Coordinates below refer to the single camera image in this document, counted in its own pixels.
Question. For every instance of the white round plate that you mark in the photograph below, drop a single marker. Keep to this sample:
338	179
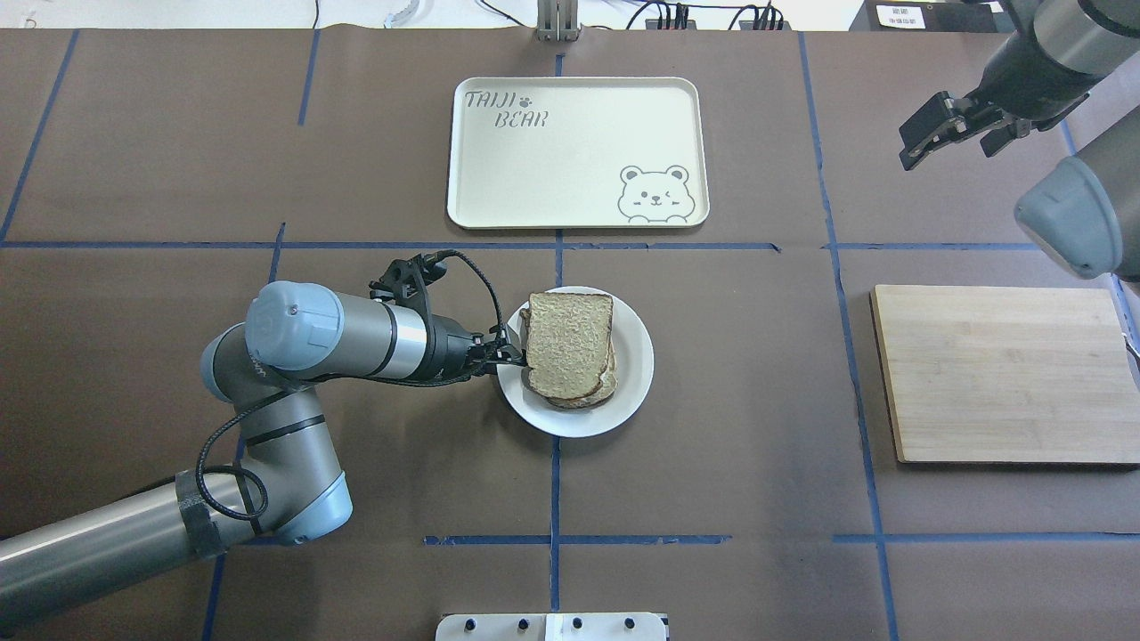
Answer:
634	360

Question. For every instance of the bottom bread slice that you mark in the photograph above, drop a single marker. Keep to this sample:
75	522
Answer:
601	390

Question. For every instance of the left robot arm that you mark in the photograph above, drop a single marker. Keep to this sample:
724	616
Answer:
272	469

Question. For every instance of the wooden cutting board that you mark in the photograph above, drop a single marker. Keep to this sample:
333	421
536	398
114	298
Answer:
1005	375

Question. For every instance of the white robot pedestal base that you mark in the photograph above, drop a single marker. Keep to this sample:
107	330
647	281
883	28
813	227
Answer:
554	626

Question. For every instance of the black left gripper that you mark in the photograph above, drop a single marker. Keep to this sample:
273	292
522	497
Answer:
448	351

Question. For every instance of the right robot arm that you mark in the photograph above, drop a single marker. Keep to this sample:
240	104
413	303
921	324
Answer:
1085	213

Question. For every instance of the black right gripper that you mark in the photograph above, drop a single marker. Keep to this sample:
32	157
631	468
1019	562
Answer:
1024	91

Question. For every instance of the brown bread slice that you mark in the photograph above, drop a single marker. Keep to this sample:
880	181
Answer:
568	343

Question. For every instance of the cream bear serving tray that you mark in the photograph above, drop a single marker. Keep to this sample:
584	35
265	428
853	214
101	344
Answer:
577	153

